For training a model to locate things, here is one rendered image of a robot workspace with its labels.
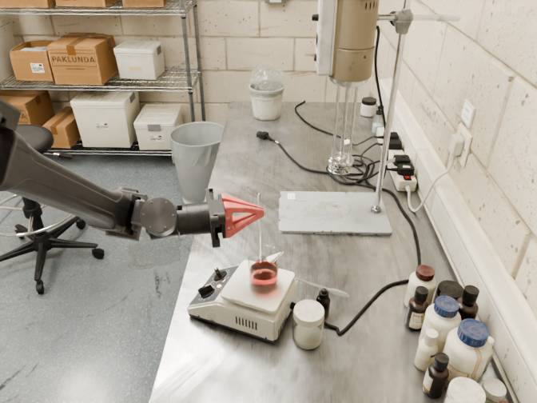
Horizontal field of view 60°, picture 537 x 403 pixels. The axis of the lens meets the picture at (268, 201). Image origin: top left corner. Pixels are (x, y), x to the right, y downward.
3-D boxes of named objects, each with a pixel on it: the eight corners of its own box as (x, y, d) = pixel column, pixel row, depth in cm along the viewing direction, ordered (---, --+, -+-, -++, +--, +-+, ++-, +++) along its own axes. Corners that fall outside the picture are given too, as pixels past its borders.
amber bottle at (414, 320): (399, 320, 96) (407, 285, 91) (415, 315, 97) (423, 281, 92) (411, 334, 93) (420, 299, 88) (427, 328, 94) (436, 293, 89)
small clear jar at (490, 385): (496, 393, 82) (503, 377, 79) (503, 413, 78) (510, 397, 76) (474, 391, 82) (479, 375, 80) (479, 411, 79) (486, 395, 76)
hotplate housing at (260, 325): (186, 317, 97) (182, 289, 92) (216, 277, 107) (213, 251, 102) (285, 350, 90) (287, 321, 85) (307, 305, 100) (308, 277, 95)
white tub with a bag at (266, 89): (276, 107, 197) (277, 56, 185) (288, 119, 185) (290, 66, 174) (244, 111, 193) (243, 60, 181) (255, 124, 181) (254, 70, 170)
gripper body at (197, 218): (215, 186, 85) (174, 190, 84) (221, 217, 77) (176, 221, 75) (217, 215, 89) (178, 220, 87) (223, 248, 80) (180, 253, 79)
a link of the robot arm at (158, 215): (117, 188, 82) (106, 236, 81) (105, 174, 71) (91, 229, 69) (184, 201, 84) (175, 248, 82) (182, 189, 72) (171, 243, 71)
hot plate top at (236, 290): (218, 298, 90) (218, 295, 90) (244, 261, 100) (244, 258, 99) (275, 316, 87) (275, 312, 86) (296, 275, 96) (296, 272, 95)
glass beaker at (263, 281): (240, 288, 92) (240, 254, 87) (264, 272, 96) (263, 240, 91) (266, 305, 88) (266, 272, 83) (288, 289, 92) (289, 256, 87)
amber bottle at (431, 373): (443, 385, 83) (455, 353, 78) (441, 401, 80) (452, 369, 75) (423, 378, 84) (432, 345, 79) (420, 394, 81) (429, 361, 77)
